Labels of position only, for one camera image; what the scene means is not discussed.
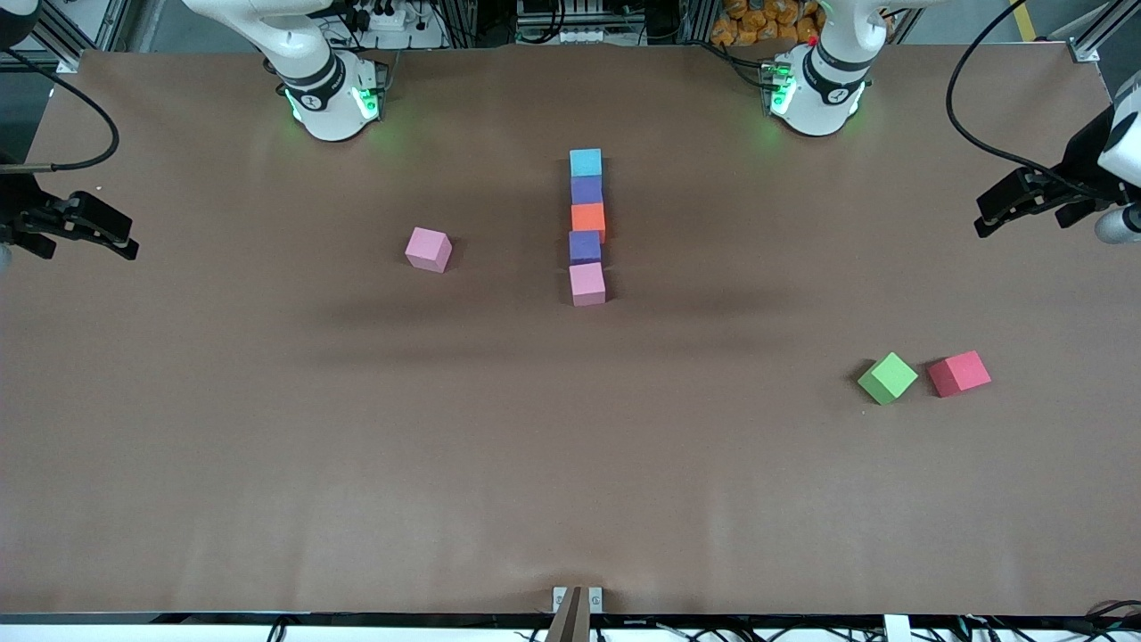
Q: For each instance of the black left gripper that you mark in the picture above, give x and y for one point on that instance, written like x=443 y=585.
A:
x=1081 y=160

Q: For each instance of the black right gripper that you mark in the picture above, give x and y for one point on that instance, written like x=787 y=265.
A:
x=16 y=203

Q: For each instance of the orange foam cube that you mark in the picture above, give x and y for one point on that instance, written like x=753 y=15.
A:
x=588 y=218

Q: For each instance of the purple foam cube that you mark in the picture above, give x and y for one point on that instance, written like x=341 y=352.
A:
x=587 y=189
x=585 y=246

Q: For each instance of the blue foam cube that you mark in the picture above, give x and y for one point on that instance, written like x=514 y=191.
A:
x=586 y=162

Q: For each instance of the pink foam cube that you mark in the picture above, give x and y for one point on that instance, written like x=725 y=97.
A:
x=587 y=285
x=429 y=250

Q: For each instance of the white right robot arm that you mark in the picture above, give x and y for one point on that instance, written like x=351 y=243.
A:
x=325 y=98

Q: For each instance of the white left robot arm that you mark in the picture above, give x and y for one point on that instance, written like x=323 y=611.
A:
x=824 y=98

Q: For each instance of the red foam cube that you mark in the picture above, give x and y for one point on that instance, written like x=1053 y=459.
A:
x=959 y=374

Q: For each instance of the green foam cube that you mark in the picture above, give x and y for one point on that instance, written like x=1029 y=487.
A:
x=888 y=378

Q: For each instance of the orange bagged items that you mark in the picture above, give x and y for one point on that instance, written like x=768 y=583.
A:
x=753 y=22

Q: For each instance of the white power strip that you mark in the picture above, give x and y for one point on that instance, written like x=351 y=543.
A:
x=388 y=20

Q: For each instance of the metal equipment rack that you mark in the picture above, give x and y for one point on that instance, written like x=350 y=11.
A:
x=597 y=18

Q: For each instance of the brown table cover sheet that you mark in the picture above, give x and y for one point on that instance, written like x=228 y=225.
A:
x=570 y=481

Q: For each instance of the aluminium frame post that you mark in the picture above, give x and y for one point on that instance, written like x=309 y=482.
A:
x=1086 y=52
x=80 y=49

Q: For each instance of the small metal bracket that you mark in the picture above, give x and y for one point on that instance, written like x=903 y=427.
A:
x=596 y=602

